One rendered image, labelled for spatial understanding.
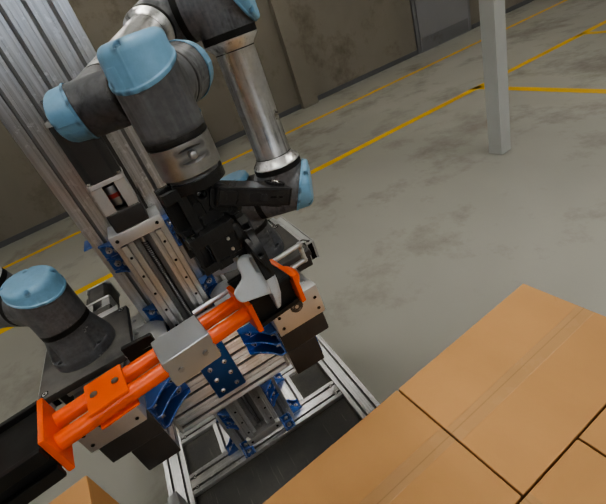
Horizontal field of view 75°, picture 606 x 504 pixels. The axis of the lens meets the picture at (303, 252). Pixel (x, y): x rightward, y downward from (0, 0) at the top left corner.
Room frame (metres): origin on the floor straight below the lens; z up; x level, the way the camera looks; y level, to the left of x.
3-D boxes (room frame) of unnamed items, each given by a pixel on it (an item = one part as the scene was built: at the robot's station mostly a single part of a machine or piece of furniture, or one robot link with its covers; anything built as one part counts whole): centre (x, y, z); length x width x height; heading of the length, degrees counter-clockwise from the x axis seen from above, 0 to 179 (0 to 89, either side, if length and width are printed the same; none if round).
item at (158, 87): (0.49, 0.09, 1.55); 0.09 x 0.08 x 0.11; 168
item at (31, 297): (0.84, 0.60, 1.20); 0.13 x 0.12 x 0.14; 62
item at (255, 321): (0.48, 0.07, 1.24); 0.08 x 0.07 x 0.05; 114
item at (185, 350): (0.44, 0.20, 1.24); 0.07 x 0.07 x 0.04; 24
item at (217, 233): (0.48, 0.10, 1.39); 0.09 x 0.08 x 0.12; 113
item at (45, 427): (0.35, 0.40, 1.25); 0.10 x 0.08 x 0.06; 24
